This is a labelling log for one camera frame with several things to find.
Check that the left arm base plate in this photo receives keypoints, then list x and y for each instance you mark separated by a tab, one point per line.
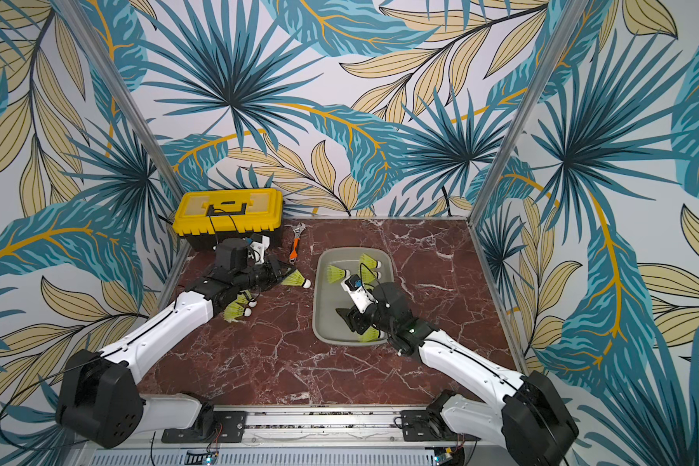
225	427

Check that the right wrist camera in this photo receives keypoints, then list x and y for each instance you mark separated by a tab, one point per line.
362	298

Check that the yellow-green shuttlecock one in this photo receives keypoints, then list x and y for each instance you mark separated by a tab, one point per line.
368	276

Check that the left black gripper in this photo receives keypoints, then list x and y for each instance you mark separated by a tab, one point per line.
277	276

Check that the grey plastic storage tray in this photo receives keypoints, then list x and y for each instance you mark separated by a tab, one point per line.
327	325

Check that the yellow-green shuttlecock ten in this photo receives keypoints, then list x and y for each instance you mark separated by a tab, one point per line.
246	299

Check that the yellow-green shuttlecock eight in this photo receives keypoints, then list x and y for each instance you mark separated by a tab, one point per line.
336	274

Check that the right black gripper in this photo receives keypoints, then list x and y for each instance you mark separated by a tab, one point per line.
357	317

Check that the right aluminium frame post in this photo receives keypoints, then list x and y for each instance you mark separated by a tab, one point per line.
558	42

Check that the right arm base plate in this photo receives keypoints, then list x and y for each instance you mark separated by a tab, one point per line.
421	426

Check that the yellow-green shuttlecock four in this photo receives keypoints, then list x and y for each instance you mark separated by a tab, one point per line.
370	335

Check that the aluminium front rail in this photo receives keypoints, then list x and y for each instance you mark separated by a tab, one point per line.
298	426

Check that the aluminium frame post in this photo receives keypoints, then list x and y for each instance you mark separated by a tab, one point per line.
91	43
558	42

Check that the yellow black toolbox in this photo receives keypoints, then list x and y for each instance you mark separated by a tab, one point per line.
205	218

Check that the yellow-green shuttlecock two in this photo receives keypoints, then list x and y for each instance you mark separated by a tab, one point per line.
369	262

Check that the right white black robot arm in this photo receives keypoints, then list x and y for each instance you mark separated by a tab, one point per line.
523	414

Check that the yellow-green shuttlecock five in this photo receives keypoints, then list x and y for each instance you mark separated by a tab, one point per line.
296	279

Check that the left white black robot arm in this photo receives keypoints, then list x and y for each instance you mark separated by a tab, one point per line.
99	397

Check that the yellow-green shuttlecock nine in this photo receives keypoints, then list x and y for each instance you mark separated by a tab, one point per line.
236	311

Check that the left aluminium frame post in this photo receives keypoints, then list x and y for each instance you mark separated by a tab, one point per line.
91	43

